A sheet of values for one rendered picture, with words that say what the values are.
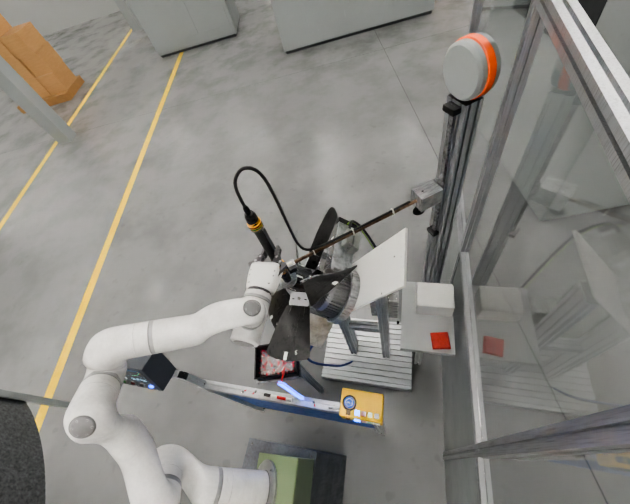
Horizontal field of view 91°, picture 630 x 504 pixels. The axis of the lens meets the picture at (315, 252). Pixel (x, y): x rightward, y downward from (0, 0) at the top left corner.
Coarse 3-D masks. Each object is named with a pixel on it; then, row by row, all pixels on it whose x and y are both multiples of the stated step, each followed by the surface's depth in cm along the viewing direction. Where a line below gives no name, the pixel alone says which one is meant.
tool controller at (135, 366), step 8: (128, 360) 129; (136, 360) 128; (144, 360) 128; (152, 360) 130; (160, 360) 134; (168, 360) 139; (128, 368) 126; (136, 368) 125; (144, 368) 126; (152, 368) 130; (160, 368) 134; (168, 368) 139; (128, 376) 133; (136, 376) 130; (144, 376) 128; (152, 376) 130; (160, 376) 134; (168, 376) 139; (128, 384) 141; (136, 384) 138; (152, 384) 133; (160, 384) 134
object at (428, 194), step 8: (424, 184) 117; (432, 184) 116; (440, 184) 114; (416, 192) 116; (424, 192) 115; (432, 192) 114; (440, 192) 114; (424, 200) 114; (432, 200) 116; (440, 200) 118; (424, 208) 118
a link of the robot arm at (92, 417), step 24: (96, 384) 81; (72, 408) 75; (96, 408) 76; (72, 432) 73; (96, 432) 75; (120, 432) 82; (144, 432) 90; (120, 456) 85; (144, 456) 89; (144, 480) 88; (168, 480) 93
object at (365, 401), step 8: (344, 392) 120; (352, 392) 120; (360, 392) 119; (368, 392) 119; (360, 400) 118; (368, 400) 117; (376, 400) 116; (344, 408) 117; (352, 408) 117; (360, 408) 116; (368, 408) 116; (376, 408) 115; (344, 416) 116; (352, 416) 115; (360, 416) 115
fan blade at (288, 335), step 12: (288, 312) 132; (300, 312) 131; (288, 324) 130; (300, 324) 128; (276, 336) 131; (288, 336) 127; (300, 336) 125; (276, 348) 128; (288, 348) 125; (300, 348) 123; (288, 360) 123; (300, 360) 120
